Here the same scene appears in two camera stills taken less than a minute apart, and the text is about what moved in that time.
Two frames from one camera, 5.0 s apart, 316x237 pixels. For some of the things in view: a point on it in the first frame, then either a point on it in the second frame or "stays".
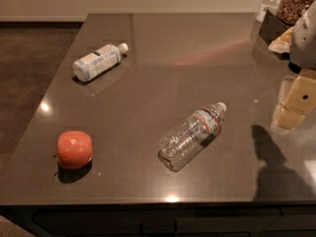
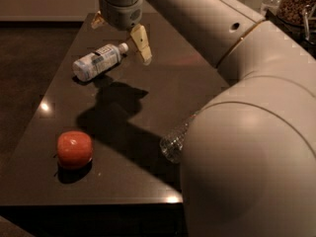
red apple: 74,149 stays
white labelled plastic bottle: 99,61 stays
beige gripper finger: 297,98 -> 121,6
